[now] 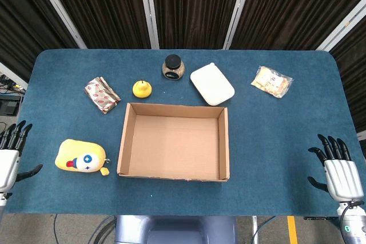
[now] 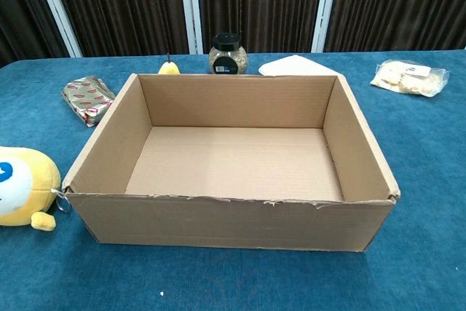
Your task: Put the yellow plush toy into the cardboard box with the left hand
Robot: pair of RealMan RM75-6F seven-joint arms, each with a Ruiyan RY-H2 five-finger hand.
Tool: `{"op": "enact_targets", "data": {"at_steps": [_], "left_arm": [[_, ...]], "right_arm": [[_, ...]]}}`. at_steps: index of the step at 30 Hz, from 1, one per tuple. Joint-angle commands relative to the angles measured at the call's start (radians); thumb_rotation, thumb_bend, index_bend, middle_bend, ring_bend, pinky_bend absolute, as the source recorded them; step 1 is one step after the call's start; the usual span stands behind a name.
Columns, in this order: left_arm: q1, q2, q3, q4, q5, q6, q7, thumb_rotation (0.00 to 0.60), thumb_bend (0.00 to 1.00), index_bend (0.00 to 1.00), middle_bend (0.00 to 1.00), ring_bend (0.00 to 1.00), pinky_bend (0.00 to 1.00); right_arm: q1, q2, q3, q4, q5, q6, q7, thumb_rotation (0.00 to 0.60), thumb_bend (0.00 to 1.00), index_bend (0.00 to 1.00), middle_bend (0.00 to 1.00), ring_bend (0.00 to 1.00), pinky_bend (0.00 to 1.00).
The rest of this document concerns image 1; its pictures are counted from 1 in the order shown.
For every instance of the blue felt table cloth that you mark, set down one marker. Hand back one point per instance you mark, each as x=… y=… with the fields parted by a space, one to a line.
x=271 y=141

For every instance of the glass jar black lid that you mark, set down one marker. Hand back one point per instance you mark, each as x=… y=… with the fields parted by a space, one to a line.
x=173 y=68

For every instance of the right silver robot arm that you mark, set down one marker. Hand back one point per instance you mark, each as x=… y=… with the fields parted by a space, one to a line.
x=354 y=227

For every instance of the clear bag of biscuits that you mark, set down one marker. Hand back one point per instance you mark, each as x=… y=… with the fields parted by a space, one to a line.
x=271 y=81

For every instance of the yellow pear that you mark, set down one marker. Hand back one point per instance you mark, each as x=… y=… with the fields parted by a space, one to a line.
x=141 y=89

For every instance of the white lidded plastic container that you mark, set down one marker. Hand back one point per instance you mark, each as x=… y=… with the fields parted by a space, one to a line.
x=211 y=84

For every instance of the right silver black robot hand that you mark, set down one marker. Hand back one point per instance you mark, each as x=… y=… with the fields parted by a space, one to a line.
x=341 y=178

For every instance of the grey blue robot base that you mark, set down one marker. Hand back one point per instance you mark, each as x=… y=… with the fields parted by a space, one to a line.
x=177 y=229

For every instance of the metal table leg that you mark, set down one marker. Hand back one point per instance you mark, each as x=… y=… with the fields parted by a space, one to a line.
x=255 y=229

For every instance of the dark grey plastic tray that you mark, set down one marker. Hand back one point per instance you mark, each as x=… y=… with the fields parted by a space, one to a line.
x=10 y=106

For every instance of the dark brown curtain panel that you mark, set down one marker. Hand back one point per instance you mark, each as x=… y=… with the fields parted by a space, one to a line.
x=291 y=7
x=20 y=21
x=194 y=7
x=354 y=69
x=105 y=7

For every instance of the silver red snack packet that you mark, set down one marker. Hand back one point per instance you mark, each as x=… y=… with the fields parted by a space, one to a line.
x=101 y=94

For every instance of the yellow plush toy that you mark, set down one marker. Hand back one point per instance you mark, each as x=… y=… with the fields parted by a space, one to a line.
x=74 y=152

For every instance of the white frame post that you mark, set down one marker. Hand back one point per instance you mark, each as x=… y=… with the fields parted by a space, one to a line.
x=58 y=7
x=343 y=24
x=238 y=9
x=12 y=76
x=148 y=9

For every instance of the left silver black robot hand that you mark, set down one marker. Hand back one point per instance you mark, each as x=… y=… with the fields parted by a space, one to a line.
x=10 y=167

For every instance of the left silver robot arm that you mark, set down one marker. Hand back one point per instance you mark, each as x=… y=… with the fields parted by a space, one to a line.
x=2 y=204

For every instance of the open cardboard box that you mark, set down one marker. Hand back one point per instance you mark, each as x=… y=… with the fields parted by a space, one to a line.
x=171 y=147

